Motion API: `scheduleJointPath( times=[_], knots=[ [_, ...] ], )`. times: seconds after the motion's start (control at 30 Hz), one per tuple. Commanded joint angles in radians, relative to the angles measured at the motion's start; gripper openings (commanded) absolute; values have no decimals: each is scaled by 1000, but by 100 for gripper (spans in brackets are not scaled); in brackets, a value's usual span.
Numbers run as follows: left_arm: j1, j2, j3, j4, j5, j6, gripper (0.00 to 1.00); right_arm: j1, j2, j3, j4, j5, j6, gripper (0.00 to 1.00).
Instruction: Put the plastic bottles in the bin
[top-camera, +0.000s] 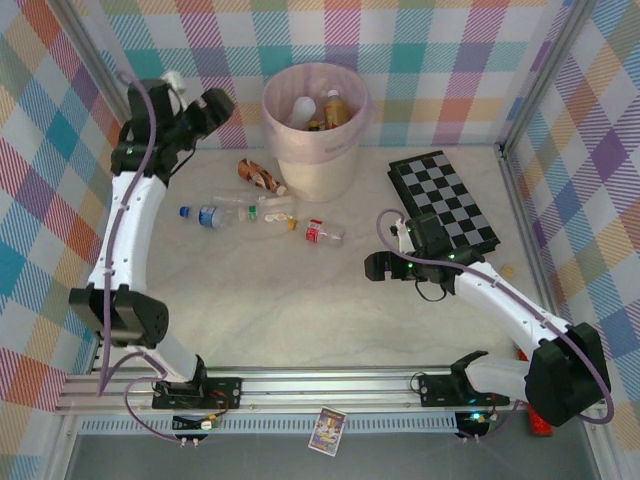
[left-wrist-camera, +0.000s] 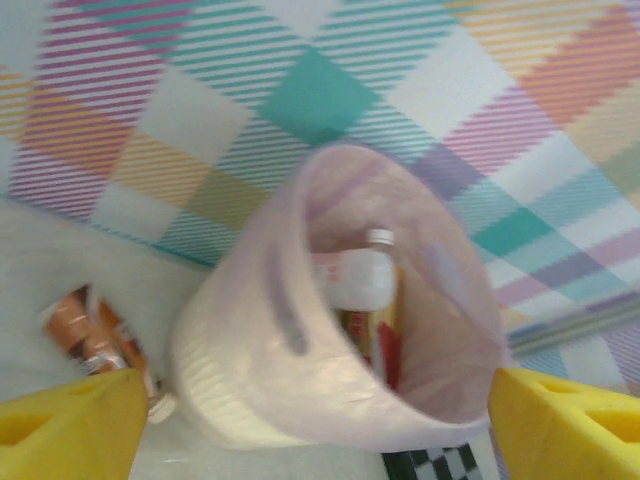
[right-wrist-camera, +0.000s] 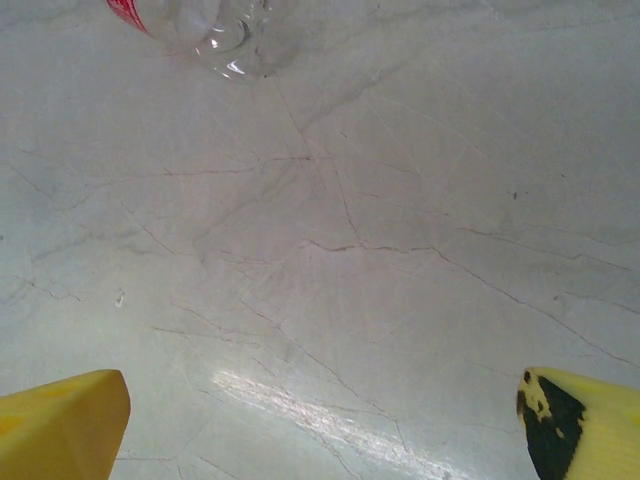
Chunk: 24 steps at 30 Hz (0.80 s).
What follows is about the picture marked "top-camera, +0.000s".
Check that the clear bottle blue cap blue label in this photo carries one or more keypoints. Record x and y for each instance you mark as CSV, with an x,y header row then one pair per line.
x,y
210,216

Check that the clear bottle red label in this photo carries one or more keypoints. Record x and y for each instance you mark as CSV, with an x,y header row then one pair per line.
x,y
315,231

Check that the aluminium frame post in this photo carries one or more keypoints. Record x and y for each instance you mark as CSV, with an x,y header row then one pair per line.
x,y
95,60
545,75

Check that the purple translucent bin liner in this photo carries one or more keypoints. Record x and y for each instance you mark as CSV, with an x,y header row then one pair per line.
x,y
295,145

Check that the colourful trading card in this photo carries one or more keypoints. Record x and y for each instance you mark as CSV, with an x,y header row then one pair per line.
x,y
327,430

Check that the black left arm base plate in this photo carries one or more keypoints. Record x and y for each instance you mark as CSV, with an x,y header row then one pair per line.
x,y
222,392

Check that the small right circuit board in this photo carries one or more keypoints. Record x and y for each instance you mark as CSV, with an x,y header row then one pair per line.
x,y
475,420

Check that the white plastic waste bin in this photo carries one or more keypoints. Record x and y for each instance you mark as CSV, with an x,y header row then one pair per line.
x,y
320,177

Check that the small circuit board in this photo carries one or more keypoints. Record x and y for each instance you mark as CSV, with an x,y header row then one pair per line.
x,y
475,420
195,424

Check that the small left circuit board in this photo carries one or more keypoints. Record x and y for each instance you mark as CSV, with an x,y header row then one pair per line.
x,y
195,424

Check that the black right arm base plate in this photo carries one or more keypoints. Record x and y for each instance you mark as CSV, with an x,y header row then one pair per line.
x,y
437,390

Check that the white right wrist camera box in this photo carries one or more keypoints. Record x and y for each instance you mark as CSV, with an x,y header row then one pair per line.
x,y
402,237

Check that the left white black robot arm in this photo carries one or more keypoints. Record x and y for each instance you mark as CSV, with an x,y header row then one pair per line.
x,y
130,225

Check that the brown label bottle beige cap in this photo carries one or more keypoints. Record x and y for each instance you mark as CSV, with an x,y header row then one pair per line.
x,y
257,175

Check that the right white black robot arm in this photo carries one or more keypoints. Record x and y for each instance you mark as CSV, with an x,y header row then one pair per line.
x,y
500,300

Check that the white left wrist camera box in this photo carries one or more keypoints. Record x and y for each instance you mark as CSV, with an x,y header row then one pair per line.
x,y
175,85

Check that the black grey folding chessboard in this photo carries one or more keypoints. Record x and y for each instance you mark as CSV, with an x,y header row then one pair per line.
x,y
440,190

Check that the aluminium mounting rail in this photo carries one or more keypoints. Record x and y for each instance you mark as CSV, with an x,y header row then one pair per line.
x,y
325,387

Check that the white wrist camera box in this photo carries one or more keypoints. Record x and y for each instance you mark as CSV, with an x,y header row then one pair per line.
x,y
402,237
175,85

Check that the clear bottle green cap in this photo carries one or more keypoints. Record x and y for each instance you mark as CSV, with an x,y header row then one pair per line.
x,y
235,200

